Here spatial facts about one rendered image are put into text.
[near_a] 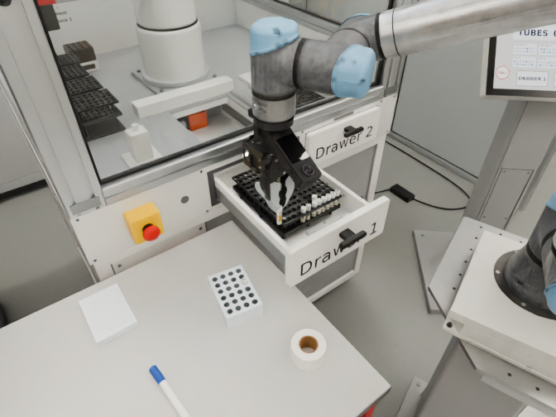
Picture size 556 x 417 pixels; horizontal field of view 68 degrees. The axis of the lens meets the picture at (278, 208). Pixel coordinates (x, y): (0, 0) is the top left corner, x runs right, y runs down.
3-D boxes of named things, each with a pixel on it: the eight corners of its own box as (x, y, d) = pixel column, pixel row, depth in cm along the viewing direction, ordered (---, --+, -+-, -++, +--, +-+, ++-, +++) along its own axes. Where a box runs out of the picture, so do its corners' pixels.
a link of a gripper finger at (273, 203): (261, 200, 87) (262, 163, 81) (280, 213, 84) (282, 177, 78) (250, 206, 85) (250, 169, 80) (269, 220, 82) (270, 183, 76)
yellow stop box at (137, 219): (166, 234, 97) (160, 212, 93) (137, 247, 94) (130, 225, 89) (157, 222, 100) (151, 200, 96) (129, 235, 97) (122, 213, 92)
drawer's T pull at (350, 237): (366, 236, 89) (367, 232, 88) (341, 251, 85) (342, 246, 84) (355, 227, 91) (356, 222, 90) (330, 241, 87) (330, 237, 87)
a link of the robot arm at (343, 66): (385, 32, 63) (317, 24, 66) (368, 57, 55) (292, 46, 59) (376, 81, 68) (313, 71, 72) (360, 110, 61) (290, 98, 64)
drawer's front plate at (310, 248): (382, 232, 101) (390, 198, 94) (289, 288, 88) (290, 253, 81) (377, 228, 102) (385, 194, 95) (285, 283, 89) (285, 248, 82)
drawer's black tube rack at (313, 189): (339, 214, 103) (342, 194, 99) (283, 245, 95) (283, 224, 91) (285, 173, 117) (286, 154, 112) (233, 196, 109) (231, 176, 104)
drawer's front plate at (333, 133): (376, 137, 134) (381, 107, 127) (308, 168, 121) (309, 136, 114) (371, 136, 135) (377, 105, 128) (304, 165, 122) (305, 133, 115)
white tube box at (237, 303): (263, 314, 90) (263, 304, 87) (227, 328, 87) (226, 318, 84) (242, 275, 98) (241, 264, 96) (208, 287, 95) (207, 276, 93)
